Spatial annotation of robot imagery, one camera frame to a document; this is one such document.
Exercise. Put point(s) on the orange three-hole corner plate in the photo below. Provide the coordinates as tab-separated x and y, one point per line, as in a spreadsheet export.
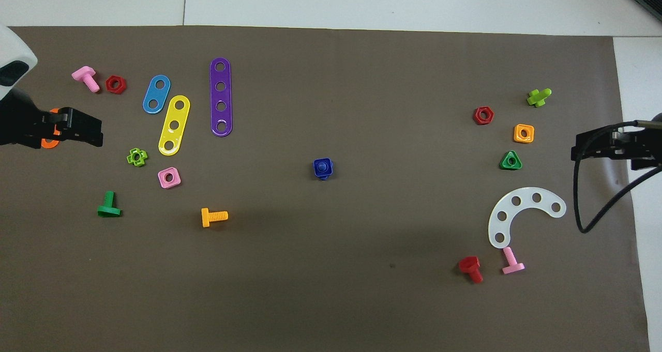
49	143

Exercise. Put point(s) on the white curved perforated strip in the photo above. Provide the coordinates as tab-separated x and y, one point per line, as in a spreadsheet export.
526	198

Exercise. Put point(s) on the brown table mat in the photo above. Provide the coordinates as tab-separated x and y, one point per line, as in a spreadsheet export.
331	290

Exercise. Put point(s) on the red plastic screw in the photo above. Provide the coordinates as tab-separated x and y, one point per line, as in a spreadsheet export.
469	264

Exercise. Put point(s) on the blue square nut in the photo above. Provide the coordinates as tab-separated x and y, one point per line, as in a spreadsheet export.
316	170

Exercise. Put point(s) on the blue triangle-head screw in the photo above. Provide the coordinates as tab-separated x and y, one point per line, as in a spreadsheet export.
323	165

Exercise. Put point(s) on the green triangle nut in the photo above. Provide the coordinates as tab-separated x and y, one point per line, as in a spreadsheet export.
504	163

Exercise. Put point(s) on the green plastic screw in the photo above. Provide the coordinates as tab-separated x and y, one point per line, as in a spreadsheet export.
108	204

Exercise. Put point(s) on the yellow three-hole strip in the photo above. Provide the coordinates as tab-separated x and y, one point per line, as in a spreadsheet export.
177	115

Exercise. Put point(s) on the lime green cross-head screw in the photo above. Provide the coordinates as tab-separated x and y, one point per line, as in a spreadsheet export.
538	98

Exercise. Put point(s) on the orange square nut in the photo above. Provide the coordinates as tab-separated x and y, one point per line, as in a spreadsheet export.
517	134

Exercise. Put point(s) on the lime green cross nut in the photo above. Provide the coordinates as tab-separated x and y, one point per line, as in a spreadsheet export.
143	157

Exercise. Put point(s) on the orange plastic screw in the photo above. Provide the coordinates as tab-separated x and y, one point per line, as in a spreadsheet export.
207	217

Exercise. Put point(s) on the blue two-hole strip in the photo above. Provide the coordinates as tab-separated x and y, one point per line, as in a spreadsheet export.
156	94

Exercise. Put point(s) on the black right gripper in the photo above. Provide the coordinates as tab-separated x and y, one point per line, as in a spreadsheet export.
641	141

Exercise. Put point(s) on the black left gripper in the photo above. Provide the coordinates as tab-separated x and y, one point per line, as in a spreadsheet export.
20	122

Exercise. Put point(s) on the purple four-hole strip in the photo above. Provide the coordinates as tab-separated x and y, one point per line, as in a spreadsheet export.
221	96

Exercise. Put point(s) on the red hexagon nut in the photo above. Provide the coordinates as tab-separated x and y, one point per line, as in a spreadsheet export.
109	85
477	116

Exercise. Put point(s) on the pink square nut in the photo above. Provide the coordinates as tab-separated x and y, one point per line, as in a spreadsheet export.
162	181

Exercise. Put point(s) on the pink plastic screw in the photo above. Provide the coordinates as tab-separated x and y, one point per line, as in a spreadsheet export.
84	74
512	266

